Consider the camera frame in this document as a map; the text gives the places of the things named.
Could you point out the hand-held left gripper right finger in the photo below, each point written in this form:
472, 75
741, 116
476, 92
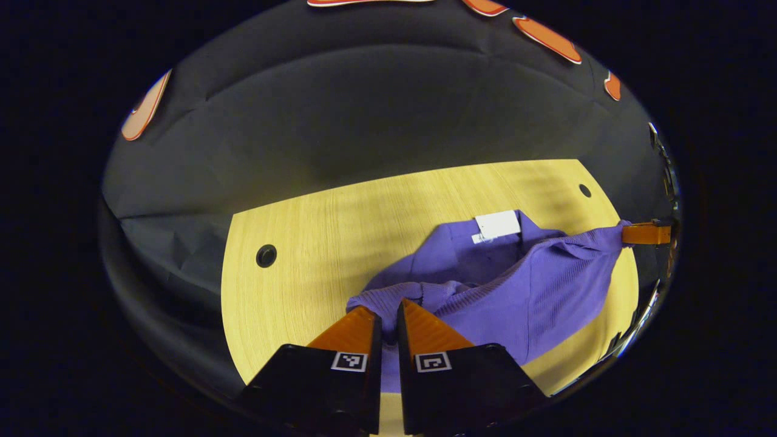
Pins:
405, 394

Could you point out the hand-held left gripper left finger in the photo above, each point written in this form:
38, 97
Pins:
374, 394

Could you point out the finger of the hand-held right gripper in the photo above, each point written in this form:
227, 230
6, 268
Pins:
646, 233

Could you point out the purple shirt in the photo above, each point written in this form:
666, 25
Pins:
546, 285

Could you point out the black round table grommet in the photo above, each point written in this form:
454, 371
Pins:
266, 255
584, 190

